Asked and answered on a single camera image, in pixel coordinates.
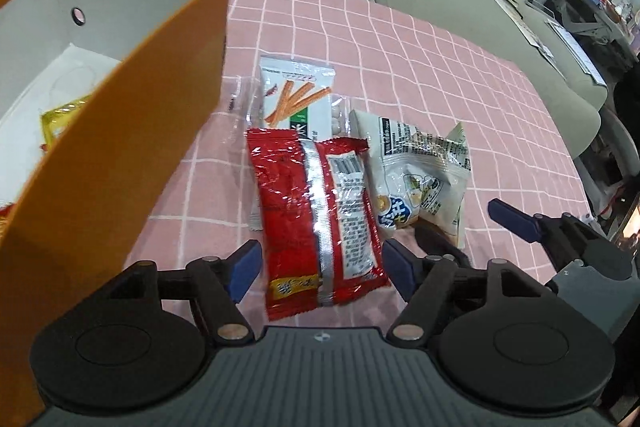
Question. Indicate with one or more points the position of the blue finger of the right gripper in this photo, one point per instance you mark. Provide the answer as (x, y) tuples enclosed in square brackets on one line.
[(434, 242), (514, 220)]

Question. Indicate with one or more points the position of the clear bag of white balls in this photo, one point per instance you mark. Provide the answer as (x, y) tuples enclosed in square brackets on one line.
[(241, 102)]

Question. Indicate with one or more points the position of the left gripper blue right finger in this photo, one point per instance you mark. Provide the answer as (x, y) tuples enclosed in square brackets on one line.
[(404, 269)]

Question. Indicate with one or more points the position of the orange cardboard box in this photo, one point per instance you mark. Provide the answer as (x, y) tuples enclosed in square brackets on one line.
[(153, 71)]

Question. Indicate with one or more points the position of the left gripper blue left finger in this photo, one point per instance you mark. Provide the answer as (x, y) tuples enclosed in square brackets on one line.
[(241, 268)]

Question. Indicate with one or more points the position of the orange red chip bag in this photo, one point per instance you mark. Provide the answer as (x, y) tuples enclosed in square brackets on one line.
[(5, 212)]

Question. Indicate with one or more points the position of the white breadstick snack packet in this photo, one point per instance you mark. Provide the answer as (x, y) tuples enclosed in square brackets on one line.
[(298, 96)]

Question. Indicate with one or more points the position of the pink checkered tablecloth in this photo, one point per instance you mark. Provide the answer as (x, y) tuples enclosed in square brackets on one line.
[(387, 64)]

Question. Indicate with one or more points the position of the white beige snack bag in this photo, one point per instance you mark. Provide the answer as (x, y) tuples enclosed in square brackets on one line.
[(414, 175)]

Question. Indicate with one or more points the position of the magazines on sofa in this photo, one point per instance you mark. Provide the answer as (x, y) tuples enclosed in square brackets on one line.
[(552, 41)]

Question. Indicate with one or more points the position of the yellow white Ameri candy bag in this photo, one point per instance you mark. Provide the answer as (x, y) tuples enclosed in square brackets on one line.
[(56, 120)]

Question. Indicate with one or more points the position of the red snack bag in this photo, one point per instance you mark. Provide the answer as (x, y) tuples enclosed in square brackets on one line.
[(322, 243)]

